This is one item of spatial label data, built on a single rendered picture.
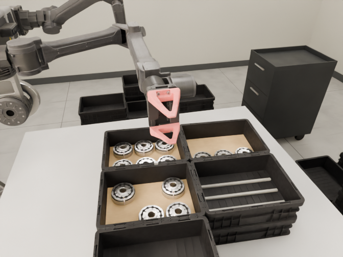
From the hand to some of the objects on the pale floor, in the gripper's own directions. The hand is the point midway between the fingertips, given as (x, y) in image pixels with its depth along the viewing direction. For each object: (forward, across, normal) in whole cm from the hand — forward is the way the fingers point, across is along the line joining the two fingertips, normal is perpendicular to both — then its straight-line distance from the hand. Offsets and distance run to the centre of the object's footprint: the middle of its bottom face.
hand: (171, 128), depth 52 cm
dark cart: (-164, -146, +152) cm, 267 cm away
